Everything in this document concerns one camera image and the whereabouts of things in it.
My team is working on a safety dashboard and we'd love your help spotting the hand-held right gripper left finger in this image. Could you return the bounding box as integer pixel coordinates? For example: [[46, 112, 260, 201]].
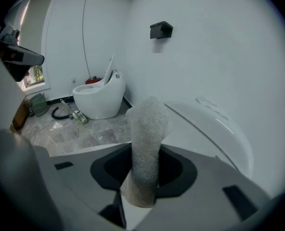
[[34, 142, 133, 231]]

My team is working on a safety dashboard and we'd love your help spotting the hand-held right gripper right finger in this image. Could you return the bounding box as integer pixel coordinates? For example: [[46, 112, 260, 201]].
[[132, 143, 271, 231]]

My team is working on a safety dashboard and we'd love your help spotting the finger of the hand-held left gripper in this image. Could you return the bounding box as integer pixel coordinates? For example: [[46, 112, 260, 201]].
[[0, 41, 45, 82]]

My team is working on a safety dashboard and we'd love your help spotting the white fluffy cloth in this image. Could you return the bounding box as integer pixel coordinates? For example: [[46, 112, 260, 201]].
[[120, 95, 173, 208]]

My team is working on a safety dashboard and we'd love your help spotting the white toilet with tank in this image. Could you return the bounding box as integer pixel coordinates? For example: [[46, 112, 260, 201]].
[[163, 96, 254, 180]]

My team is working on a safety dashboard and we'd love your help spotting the white egg-shaped toilet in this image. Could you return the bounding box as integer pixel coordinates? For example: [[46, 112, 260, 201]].
[[72, 53, 126, 120]]

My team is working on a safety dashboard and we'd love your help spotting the window with white blind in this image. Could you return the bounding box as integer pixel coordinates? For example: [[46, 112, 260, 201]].
[[19, 0, 59, 91]]

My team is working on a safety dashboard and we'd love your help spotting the dark green small fan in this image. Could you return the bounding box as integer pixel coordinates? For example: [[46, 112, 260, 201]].
[[28, 92, 48, 117]]

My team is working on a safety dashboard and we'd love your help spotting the plain cardboard box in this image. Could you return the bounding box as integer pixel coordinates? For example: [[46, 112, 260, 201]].
[[9, 99, 30, 135]]

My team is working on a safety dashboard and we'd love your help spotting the white plastic tube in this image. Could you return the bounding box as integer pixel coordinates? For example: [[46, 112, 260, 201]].
[[60, 99, 74, 111]]

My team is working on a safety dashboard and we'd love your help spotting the empty black paper holder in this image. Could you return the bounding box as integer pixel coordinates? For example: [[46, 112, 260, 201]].
[[150, 21, 174, 40]]

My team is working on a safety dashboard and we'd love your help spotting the thin grey wall cable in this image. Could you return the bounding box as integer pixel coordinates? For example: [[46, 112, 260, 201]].
[[81, 0, 91, 78]]

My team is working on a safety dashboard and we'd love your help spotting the black hose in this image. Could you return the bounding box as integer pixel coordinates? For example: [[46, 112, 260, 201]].
[[51, 106, 73, 120]]

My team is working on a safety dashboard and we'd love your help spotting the white floor cable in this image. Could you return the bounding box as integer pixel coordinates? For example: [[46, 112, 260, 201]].
[[31, 118, 68, 145]]

